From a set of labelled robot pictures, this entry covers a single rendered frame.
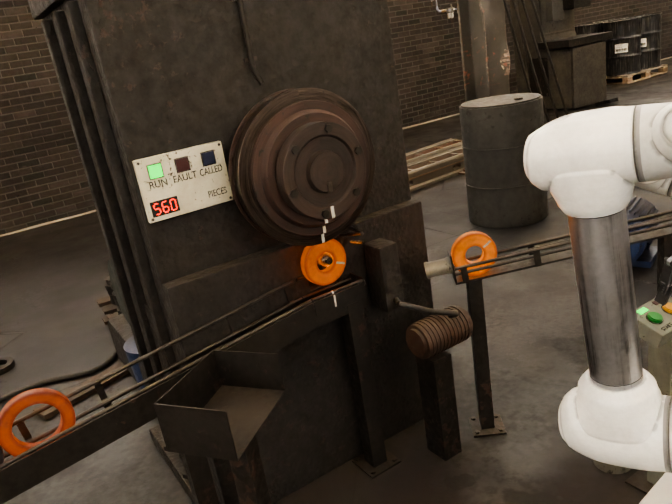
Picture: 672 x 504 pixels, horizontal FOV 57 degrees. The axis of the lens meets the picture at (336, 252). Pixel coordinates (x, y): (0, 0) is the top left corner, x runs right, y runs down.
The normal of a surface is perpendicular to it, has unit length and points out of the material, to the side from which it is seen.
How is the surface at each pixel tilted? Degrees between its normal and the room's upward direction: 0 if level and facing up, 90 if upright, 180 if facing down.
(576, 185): 100
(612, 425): 92
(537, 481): 0
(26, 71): 90
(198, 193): 90
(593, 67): 90
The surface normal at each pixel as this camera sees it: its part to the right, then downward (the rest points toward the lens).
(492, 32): 0.53, 0.20
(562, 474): -0.15, -0.93
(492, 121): -0.43, 0.36
